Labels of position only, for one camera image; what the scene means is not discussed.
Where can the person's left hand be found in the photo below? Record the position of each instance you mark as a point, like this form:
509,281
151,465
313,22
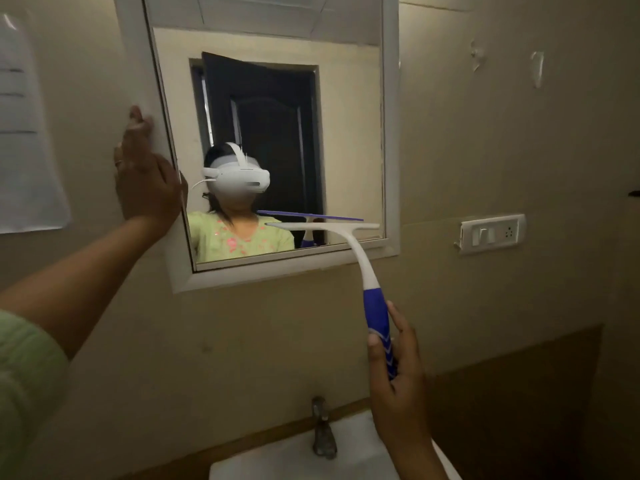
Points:
147,187

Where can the metal water tap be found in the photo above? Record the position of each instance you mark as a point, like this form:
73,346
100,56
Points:
324,434

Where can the person's right thumb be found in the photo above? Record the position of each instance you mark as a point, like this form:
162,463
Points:
377,357

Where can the white paper sheet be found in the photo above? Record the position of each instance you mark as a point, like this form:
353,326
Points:
27,144

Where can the person's left thumb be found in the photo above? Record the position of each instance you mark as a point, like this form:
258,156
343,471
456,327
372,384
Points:
182,189

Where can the person's left forearm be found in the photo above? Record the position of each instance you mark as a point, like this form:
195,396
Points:
85,279

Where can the white and blue window squeegee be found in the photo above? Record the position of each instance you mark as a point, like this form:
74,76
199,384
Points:
371,279

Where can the person's right hand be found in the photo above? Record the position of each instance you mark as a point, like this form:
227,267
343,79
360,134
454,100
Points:
400,389

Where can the clear tape piece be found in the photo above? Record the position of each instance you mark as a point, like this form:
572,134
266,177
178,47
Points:
537,69
476,54

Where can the white switch socket plate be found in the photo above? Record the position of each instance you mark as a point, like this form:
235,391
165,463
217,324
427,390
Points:
492,233

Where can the light green sleeve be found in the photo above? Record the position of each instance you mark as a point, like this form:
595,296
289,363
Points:
25,394

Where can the person's right forearm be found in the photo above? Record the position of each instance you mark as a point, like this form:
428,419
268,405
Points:
415,462

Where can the white framed wall mirror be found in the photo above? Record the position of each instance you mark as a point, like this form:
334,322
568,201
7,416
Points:
285,144

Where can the white wash basin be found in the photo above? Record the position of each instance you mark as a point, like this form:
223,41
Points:
300,457

